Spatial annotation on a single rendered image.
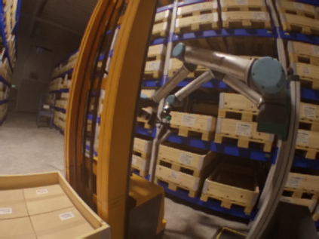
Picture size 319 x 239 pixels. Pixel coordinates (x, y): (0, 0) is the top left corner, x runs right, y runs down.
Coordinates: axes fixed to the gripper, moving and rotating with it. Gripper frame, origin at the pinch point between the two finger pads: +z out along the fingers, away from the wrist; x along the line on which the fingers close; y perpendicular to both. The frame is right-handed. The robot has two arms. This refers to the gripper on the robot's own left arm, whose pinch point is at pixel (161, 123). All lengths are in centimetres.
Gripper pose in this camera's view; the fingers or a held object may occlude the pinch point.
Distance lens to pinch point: 138.5
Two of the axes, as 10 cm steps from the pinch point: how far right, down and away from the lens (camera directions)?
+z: 8.9, 4.0, 2.2
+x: 4.1, -9.1, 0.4
